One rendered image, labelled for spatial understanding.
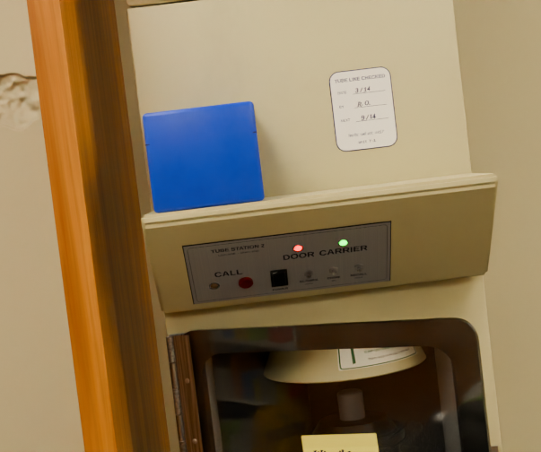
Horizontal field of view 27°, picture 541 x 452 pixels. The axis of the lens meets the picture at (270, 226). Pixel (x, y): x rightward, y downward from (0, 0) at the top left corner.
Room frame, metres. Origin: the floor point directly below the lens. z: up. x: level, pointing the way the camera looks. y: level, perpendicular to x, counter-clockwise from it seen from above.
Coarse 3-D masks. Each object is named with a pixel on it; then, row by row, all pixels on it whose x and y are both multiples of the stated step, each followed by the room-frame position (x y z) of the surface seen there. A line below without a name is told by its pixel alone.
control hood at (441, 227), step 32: (320, 192) 1.06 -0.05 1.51; (352, 192) 1.00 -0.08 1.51; (384, 192) 1.00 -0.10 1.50; (416, 192) 1.00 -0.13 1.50; (448, 192) 1.00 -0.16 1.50; (480, 192) 1.01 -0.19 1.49; (160, 224) 1.00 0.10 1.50; (192, 224) 1.00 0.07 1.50; (224, 224) 1.00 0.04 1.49; (256, 224) 1.01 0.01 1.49; (288, 224) 1.01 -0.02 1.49; (320, 224) 1.02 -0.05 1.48; (352, 224) 1.02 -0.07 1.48; (416, 224) 1.03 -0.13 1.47; (448, 224) 1.03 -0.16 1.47; (480, 224) 1.04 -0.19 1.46; (160, 256) 1.03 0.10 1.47; (416, 256) 1.06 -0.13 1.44; (448, 256) 1.07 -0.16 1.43; (480, 256) 1.07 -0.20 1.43; (160, 288) 1.06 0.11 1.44; (352, 288) 1.09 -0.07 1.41
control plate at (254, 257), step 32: (384, 224) 1.02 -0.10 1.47; (192, 256) 1.03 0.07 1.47; (224, 256) 1.03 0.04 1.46; (256, 256) 1.04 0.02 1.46; (288, 256) 1.04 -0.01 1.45; (320, 256) 1.05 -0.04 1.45; (352, 256) 1.05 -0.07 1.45; (384, 256) 1.06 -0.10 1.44; (192, 288) 1.06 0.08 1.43; (224, 288) 1.07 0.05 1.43; (256, 288) 1.07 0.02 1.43; (288, 288) 1.08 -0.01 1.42; (320, 288) 1.08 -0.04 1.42
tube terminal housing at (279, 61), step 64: (256, 0) 1.11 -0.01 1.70; (320, 0) 1.11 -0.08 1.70; (384, 0) 1.12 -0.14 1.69; (448, 0) 1.12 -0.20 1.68; (192, 64) 1.11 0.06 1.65; (256, 64) 1.11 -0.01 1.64; (320, 64) 1.11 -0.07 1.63; (384, 64) 1.12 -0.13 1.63; (448, 64) 1.12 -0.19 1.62; (320, 128) 1.11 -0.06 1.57; (448, 128) 1.12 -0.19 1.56; (192, 320) 1.11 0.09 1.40; (256, 320) 1.11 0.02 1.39; (320, 320) 1.11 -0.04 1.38; (384, 320) 1.11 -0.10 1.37
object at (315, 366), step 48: (192, 336) 1.09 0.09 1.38; (240, 336) 1.06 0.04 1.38; (288, 336) 1.04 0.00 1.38; (336, 336) 1.02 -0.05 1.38; (384, 336) 1.00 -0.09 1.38; (432, 336) 0.98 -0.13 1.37; (240, 384) 1.07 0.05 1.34; (288, 384) 1.04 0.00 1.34; (336, 384) 1.02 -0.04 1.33; (384, 384) 1.00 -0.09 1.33; (432, 384) 0.98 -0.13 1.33; (480, 384) 0.96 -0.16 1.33; (240, 432) 1.07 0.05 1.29; (288, 432) 1.05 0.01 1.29; (336, 432) 1.03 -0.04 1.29; (384, 432) 1.00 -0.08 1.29; (432, 432) 0.98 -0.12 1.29; (480, 432) 0.96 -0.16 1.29
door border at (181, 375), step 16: (176, 336) 1.10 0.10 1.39; (176, 352) 1.10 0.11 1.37; (176, 368) 1.10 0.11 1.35; (192, 368) 1.09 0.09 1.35; (176, 384) 1.10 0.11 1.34; (192, 384) 1.09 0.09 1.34; (192, 400) 1.09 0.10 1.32; (176, 416) 1.10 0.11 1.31; (192, 416) 1.09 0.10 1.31; (192, 432) 1.09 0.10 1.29; (192, 448) 1.10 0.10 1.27
